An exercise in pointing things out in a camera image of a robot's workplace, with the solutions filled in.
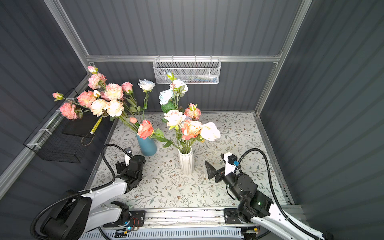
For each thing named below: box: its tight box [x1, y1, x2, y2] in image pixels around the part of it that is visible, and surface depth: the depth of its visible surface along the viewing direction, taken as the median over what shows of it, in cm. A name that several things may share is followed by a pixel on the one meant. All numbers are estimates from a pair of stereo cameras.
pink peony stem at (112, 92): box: [100, 83, 124, 102], surface depth 65 cm
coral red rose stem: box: [137, 119, 173, 148], surface depth 59 cm
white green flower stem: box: [159, 71, 189, 114], surface depth 63 cm
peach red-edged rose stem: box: [181, 120, 203, 154], surface depth 52 cm
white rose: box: [137, 78, 157, 121], surface depth 74 cm
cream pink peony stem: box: [164, 109, 186, 130], surface depth 56 cm
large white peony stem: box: [197, 122, 221, 143], surface depth 53 cm
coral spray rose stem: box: [184, 103, 201, 121], surface depth 64 cm
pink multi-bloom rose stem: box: [87, 65, 108, 90], surface depth 63 cm
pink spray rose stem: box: [52, 90, 97, 120], surface depth 63 cm
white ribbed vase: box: [177, 148, 195, 176], surface depth 77 cm
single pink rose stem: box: [121, 81, 143, 123], surface depth 76 cm
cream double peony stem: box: [90, 99, 139, 133], surface depth 65 cm
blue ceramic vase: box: [136, 134, 157, 157], surface depth 91 cm
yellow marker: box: [90, 117, 103, 134], surface depth 78 cm
